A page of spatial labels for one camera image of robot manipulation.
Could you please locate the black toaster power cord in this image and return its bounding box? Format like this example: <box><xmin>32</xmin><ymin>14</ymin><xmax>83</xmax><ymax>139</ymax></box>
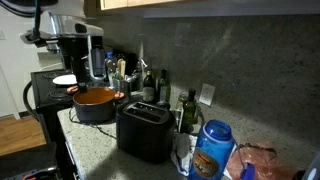
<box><xmin>68</xmin><ymin>106</ymin><xmax>118</xmax><ymax>139</ymax></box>

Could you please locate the silver soda maker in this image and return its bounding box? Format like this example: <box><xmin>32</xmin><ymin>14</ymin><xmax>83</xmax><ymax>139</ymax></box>
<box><xmin>87</xmin><ymin>34</ymin><xmax>108</xmax><ymax>82</ymax></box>

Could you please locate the green glass bottle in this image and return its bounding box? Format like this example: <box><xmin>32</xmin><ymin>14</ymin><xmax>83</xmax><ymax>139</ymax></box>
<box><xmin>157</xmin><ymin>68</ymin><xmax>172</xmax><ymax>104</ymax></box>

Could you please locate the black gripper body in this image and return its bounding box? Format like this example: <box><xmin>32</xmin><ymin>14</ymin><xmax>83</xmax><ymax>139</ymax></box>
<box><xmin>58</xmin><ymin>36</ymin><xmax>90</xmax><ymax>68</ymax></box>

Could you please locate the clear glass oil jar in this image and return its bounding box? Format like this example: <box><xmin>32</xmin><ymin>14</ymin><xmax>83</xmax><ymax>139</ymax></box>
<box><xmin>174</xmin><ymin>90</ymin><xmax>189</xmax><ymax>133</ymax></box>

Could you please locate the tall green olive oil bottle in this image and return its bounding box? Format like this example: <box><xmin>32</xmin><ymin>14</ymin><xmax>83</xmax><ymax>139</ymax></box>
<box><xmin>179</xmin><ymin>88</ymin><xmax>198</xmax><ymax>134</ymax></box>

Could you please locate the blue plastic water bottle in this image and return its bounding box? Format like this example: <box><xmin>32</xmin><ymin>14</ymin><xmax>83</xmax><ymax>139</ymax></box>
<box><xmin>188</xmin><ymin>119</ymin><xmax>258</xmax><ymax>180</ymax></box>

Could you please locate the dark pot copper interior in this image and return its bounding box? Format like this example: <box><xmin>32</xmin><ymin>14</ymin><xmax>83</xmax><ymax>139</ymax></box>
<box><xmin>65</xmin><ymin>85</ymin><xmax>126</xmax><ymax>123</ymax></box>

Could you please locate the white crumpled cloth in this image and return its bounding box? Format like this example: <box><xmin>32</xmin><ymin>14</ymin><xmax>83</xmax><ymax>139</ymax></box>
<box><xmin>170</xmin><ymin>133</ymin><xmax>199</xmax><ymax>178</ymax></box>

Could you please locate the black silver coffee maker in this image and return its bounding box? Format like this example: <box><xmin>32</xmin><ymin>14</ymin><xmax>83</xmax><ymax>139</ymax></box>
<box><xmin>45</xmin><ymin>42</ymin><xmax>73</xmax><ymax>70</ymax></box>

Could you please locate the wooden upper cabinet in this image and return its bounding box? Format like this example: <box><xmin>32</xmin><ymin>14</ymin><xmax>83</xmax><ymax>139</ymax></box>
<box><xmin>83</xmin><ymin>0</ymin><xmax>320</xmax><ymax>18</ymax></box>

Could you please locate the white wall outlet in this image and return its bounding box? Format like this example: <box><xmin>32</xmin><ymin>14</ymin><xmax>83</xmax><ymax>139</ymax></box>
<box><xmin>198</xmin><ymin>83</ymin><xmax>217</xmax><ymax>107</ymax></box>

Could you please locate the red plastic bag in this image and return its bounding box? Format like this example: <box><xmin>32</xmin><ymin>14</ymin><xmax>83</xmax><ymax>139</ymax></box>
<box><xmin>226</xmin><ymin>142</ymin><xmax>298</xmax><ymax>180</ymax></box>

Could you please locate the thick black hose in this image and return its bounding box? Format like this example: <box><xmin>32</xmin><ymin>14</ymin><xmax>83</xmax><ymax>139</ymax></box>
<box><xmin>22</xmin><ymin>80</ymin><xmax>42</xmax><ymax>123</ymax></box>

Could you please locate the black toaster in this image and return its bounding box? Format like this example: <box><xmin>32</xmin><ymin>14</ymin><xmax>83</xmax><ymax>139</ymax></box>
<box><xmin>115</xmin><ymin>101</ymin><xmax>176</xmax><ymax>164</ymax></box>

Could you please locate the white power cord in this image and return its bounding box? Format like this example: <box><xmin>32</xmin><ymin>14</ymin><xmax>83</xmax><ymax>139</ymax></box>
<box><xmin>38</xmin><ymin>61</ymin><xmax>64</xmax><ymax>72</ymax></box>

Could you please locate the white round plate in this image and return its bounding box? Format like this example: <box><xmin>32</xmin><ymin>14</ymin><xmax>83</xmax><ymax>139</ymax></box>
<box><xmin>52</xmin><ymin>73</ymin><xmax>78</xmax><ymax>86</ymax></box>

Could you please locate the perforated metal utensil holder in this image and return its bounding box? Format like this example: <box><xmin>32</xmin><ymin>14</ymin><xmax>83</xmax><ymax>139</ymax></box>
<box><xmin>112</xmin><ymin>78</ymin><xmax>132</xmax><ymax>98</ymax></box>

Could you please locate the black electric stove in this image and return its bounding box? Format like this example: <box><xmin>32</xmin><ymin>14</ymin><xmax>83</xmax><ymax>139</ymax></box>
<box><xmin>30</xmin><ymin>68</ymin><xmax>113</xmax><ymax>180</ymax></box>

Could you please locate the dark glass vinegar bottle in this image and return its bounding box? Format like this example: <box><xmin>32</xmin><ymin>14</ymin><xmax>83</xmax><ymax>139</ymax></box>
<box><xmin>142</xmin><ymin>69</ymin><xmax>157</xmax><ymax>103</ymax></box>

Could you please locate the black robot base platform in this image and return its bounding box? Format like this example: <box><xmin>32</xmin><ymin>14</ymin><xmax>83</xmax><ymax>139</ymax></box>
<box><xmin>0</xmin><ymin>142</ymin><xmax>60</xmax><ymax>180</ymax></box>

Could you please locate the lower kitchen cabinet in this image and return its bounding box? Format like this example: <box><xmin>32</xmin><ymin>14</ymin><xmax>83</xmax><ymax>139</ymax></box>
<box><xmin>63</xmin><ymin>134</ymin><xmax>84</xmax><ymax>180</ymax></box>

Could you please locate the clear plastic bottle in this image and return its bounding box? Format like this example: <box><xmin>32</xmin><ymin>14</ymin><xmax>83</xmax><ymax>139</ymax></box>
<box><xmin>105</xmin><ymin>51</ymin><xmax>118</xmax><ymax>79</ymax></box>

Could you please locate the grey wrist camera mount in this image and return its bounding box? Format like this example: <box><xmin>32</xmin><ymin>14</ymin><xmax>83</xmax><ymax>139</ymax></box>
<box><xmin>19</xmin><ymin>29</ymin><xmax>49</xmax><ymax>47</ymax></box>

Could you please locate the teal whisk utensil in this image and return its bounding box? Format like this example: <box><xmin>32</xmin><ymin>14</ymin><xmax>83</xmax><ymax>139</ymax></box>
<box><xmin>113</xmin><ymin>70</ymin><xmax>122</xmax><ymax>83</ymax></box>

